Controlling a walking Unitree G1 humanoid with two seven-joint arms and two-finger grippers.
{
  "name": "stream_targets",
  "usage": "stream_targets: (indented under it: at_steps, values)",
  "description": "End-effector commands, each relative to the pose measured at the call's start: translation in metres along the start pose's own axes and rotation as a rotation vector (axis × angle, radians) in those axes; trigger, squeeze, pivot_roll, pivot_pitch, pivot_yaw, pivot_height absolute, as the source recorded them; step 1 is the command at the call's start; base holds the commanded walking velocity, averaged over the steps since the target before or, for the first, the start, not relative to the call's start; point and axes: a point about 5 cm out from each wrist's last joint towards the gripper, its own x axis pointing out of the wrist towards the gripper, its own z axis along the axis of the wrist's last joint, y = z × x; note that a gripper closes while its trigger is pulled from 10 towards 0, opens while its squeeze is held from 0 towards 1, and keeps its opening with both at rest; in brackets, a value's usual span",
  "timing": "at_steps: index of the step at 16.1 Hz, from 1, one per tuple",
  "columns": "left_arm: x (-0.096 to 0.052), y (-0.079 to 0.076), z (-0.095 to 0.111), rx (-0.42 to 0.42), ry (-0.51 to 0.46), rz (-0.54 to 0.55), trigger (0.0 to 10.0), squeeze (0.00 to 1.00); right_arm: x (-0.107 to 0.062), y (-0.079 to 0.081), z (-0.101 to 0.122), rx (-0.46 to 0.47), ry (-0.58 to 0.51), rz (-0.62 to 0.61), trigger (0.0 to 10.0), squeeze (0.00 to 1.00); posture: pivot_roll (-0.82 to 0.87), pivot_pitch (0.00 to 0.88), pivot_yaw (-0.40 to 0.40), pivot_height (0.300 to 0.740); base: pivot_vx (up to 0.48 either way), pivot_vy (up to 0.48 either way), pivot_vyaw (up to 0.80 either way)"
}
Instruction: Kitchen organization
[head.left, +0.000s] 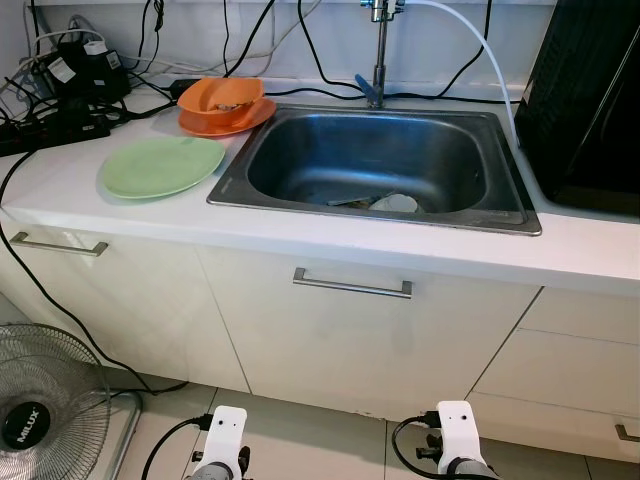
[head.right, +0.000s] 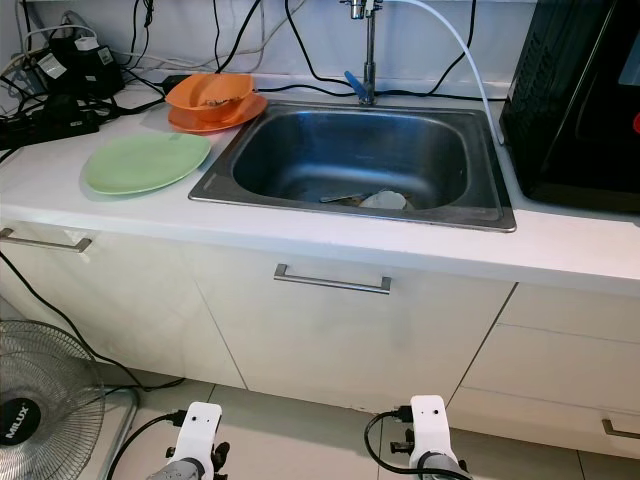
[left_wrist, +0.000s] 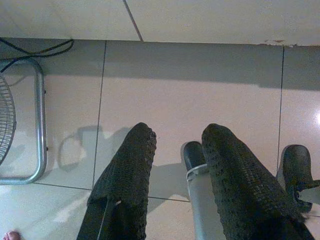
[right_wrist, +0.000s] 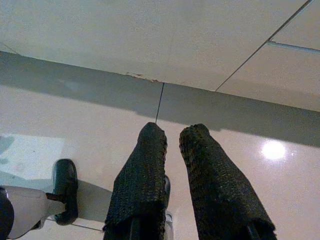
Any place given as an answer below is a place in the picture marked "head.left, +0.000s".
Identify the white cabinet door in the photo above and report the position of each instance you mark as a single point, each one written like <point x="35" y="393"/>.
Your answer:
<point x="150" y="310"/>
<point x="350" y="350"/>

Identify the green plate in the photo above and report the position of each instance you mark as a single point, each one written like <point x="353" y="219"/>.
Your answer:
<point x="160" y="168"/>

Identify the grey brown scrap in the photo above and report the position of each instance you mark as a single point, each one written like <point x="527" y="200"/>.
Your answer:
<point x="235" y="104"/>

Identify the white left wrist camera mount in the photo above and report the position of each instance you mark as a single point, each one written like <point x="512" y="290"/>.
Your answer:
<point x="228" y="435"/>

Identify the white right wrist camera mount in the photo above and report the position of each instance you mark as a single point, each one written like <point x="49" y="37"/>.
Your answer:
<point x="460" y="430"/>

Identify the orange plate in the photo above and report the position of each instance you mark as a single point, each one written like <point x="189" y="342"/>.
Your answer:
<point x="250" y="122"/>

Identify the chrome faucet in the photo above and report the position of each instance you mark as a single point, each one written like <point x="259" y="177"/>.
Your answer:
<point x="380" y="55"/>

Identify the small black power brick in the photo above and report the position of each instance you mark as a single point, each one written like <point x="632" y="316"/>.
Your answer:
<point x="185" y="87"/>

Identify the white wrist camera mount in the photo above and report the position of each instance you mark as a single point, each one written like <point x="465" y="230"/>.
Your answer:
<point x="460" y="430"/>
<point x="228" y="435"/>

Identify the stainless steel sink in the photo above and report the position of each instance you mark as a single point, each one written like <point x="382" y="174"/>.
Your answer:
<point x="330" y="150"/>

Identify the black water dispenser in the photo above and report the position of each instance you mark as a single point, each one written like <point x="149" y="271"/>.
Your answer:
<point x="590" y="100"/>

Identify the white bowl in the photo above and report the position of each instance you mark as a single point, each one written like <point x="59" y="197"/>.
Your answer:
<point x="395" y="203"/>

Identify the white drawer front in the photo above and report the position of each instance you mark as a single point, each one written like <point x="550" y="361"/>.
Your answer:
<point x="560" y="425"/>
<point x="600" y="315"/>
<point x="570" y="370"/>

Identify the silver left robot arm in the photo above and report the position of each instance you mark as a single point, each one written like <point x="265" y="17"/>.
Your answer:
<point x="212" y="473"/>

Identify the metal grille floor fan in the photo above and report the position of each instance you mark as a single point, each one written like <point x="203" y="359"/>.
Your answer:
<point x="50" y="390"/>

